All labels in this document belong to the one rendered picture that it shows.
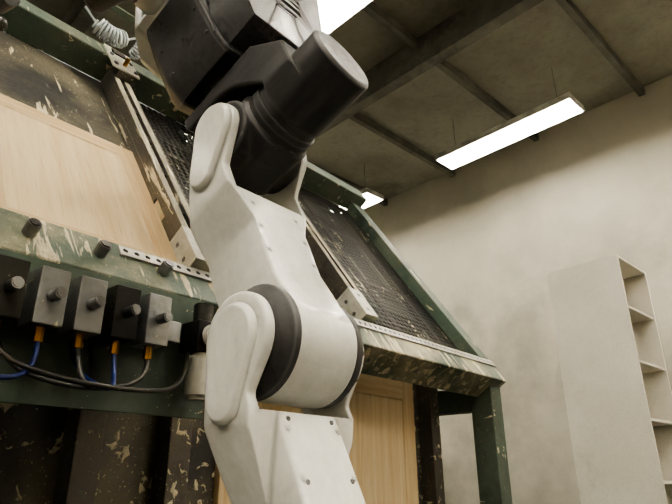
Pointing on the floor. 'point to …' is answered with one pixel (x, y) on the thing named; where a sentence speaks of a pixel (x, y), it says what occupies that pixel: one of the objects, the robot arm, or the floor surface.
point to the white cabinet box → (613, 382)
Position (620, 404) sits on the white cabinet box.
